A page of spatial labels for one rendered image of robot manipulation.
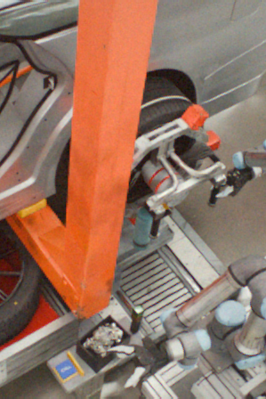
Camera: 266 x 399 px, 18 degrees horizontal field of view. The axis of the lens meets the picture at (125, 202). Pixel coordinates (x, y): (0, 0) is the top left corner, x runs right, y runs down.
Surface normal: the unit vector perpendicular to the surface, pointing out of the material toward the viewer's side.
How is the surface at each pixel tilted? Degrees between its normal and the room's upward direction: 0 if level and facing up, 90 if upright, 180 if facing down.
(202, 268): 0
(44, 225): 0
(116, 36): 90
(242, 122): 0
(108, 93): 90
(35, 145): 90
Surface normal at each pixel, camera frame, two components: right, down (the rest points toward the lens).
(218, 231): 0.09, -0.58
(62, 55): 0.58, 0.60
